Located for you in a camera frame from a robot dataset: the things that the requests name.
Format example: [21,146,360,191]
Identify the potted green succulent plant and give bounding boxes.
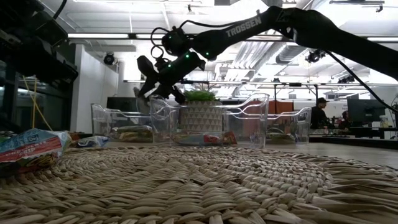
[181,89,224,131]

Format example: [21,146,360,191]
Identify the clear plastic bin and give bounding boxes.
[90,103,153,144]
[266,106,312,146]
[149,92,270,149]

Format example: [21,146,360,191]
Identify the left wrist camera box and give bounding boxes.
[32,12,69,44]

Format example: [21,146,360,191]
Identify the black track spotlight cluster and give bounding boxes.
[305,48,327,64]

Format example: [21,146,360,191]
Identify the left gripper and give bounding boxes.
[0,18,79,85]

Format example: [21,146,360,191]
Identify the black computer monitor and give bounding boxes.
[346,98,386,123]
[106,96,142,113]

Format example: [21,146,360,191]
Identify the yellow hanging cable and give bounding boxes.
[21,76,53,131]

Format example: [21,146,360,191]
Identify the purple blue granola bar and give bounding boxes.
[76,136,110,148]

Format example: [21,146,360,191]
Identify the long ceiling light strip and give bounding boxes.
[67,32,398,44]

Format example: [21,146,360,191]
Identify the person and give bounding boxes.
[340,110,351,130]
[310,97,331,130]

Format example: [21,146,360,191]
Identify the long black desk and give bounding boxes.
[308,126,398,147]

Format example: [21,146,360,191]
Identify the round woven straw placemat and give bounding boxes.
[0,145,398,224]

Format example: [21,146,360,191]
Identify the snack bars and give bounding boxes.
[186,130,239,146]

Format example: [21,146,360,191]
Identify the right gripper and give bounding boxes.
[137,51,206,105]

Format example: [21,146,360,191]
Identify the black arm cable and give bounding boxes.
[323,49,398,114]

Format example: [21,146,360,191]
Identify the orange partition panel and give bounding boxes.
[239,100,295,134]

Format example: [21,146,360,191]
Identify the blue red granola bar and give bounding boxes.
[0,128,73,164]

